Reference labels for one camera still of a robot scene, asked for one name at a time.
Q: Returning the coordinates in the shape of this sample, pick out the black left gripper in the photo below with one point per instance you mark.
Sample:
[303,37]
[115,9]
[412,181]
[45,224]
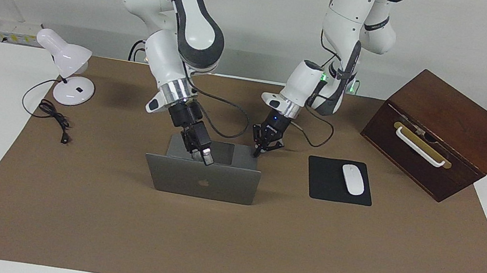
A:
[271,131]

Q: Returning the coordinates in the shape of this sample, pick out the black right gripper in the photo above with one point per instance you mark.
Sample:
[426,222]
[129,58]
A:
[191,128]

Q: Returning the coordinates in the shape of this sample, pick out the silver laptop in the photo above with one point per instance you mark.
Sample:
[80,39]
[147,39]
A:
[215,190]

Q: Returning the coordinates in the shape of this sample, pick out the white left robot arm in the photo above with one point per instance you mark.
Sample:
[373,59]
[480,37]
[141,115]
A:
[350,16]

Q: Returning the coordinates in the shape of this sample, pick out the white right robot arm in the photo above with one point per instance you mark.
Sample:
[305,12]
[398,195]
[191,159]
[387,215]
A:
[192,26]

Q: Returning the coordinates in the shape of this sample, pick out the black mouse pad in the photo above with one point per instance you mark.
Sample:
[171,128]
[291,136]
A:
[324,183]

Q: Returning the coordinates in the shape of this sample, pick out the brown paper table mat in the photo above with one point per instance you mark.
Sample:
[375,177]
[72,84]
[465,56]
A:
[226,246]

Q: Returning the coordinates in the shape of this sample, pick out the white computer mouse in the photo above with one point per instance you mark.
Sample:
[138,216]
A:
[353,179]

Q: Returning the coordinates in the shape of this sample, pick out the white desk lamp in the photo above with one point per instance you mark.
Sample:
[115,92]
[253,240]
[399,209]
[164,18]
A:
[66,54]

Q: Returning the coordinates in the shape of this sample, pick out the dark wooden box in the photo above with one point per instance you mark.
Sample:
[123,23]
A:
[468,138]

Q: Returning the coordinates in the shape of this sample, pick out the white power strip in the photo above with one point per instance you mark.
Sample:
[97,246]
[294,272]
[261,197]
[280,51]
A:
[15,38]

